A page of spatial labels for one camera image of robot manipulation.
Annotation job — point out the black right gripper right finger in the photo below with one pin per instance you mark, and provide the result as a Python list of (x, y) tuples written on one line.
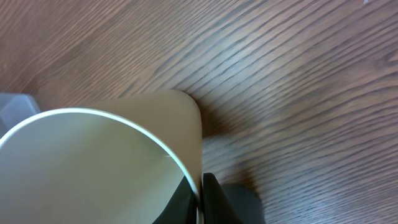
[(216, 208)]

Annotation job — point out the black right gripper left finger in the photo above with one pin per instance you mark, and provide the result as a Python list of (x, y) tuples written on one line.
[(181, 208)]

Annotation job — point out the tall cream cup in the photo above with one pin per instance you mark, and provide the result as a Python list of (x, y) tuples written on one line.
[(118, 161)]

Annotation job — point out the clear plastic storage bin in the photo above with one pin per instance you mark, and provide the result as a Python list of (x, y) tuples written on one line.
[(14, 108)]

